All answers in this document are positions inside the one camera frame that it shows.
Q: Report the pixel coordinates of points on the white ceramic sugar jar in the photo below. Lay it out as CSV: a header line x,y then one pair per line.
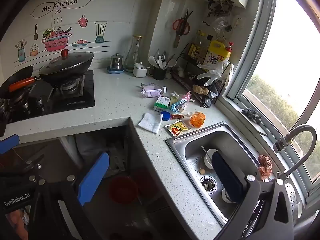
x,y
139,71

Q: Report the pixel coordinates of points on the dark soy sauce bottle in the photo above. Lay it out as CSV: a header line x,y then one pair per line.
x,y
194,50

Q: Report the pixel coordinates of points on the green white medicine box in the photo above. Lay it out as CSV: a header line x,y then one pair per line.
x,y
161,103

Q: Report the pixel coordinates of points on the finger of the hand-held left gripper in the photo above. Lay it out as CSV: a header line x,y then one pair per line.
x,y
27,166
8,143

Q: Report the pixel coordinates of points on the clear disposable glove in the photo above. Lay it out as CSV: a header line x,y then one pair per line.
x,y
212,72

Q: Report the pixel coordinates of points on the yellow seasoning packet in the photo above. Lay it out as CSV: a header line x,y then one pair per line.
x,y
177,128

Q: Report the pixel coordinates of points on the single garlic bulb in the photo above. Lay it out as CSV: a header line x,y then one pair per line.
x,y
169,75

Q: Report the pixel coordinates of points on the glass carafe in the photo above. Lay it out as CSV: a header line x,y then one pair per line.
x,y
132,57

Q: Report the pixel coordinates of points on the orange rag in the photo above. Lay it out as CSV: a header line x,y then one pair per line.
x,y
264,167

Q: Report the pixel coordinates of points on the grey faucet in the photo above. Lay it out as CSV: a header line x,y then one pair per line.
x,y
303,130

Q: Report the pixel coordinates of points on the cream rubber glove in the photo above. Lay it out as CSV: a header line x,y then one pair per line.
x,y
228,75

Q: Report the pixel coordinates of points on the grey plastic bag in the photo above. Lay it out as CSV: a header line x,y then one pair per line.
x,y
100,150

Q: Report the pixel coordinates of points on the blue round lid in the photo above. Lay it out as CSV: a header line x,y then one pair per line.
x,y
165,116

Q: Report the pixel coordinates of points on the steel colander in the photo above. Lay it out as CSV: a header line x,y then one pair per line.
x,y
290,197

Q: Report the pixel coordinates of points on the white plastic bag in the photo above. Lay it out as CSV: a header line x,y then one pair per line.
x,y
175,95

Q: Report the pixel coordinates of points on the stainless steel sink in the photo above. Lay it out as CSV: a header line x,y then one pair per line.
x,y
190,155

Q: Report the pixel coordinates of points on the steel wool scrubber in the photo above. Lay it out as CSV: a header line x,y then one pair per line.
x,y
251,115

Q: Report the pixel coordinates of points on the yellow detergent jug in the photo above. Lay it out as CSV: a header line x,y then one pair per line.
x,y
216,52

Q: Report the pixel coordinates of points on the bunch of kitchen utensils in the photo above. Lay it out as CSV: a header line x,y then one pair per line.
x,y
161,61

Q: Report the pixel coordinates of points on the black gas stove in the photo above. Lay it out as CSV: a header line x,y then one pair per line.
x,y
70,97

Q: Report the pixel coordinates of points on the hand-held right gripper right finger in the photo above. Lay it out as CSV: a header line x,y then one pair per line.
x,y
226,177

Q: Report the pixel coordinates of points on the clear bottle olive label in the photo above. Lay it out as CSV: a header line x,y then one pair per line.
x,y
205,52

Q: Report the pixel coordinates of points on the black frying pan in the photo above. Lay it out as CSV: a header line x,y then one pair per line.
x,y
12,76

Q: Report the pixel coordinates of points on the orange plastic bag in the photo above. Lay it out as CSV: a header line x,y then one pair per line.
x,y
197,119

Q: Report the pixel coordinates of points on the eggshell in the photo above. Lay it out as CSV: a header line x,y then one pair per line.
x,y
202,171

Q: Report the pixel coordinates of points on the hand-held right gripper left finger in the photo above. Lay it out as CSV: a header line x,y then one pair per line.
x,y
93,177

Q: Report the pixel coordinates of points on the blue plastic saucer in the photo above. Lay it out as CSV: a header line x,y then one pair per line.
x,y
115,72

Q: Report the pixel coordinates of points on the glass lid red knob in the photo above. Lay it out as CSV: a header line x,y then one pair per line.
x,y
66,61

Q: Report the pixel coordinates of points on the black round stopper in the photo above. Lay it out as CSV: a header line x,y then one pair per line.
x,y
207,102

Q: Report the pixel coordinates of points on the white bowl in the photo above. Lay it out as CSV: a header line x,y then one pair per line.
x,y
208,158

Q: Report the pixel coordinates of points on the white tissue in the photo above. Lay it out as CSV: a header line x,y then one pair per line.
x,y
150,123

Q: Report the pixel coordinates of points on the clear hanging plastic bag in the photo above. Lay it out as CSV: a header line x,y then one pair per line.
x,y
221,23

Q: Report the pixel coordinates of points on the red-brown sauce sachet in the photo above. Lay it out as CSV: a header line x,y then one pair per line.
x,y
178,116

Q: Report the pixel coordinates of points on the water heater pipes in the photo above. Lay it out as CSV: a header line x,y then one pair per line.
x,y
221,7

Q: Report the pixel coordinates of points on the metal spoon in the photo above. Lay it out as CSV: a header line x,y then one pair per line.
x,y
204,150

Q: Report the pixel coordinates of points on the grey window frame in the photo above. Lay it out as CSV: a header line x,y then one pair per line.
x,y
240,85

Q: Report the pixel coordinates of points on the steel oil pot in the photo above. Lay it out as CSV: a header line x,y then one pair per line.
x,y
116,62

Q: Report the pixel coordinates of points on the kitchen wall sticker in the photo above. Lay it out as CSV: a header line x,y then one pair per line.
x,y
56,42

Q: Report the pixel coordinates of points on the ginger root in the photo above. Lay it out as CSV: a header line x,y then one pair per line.
x,y
200,89

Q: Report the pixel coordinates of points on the garlic bulbs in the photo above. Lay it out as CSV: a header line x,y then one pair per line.
x,y
180,72

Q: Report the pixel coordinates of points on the dark green mug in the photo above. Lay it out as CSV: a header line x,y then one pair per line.
x,y
158,74

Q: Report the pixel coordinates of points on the colourful snack wrapper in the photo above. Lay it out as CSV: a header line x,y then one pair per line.
x,y
180,103

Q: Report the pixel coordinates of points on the red plastic bin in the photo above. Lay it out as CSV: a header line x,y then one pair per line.
x,y
123,190

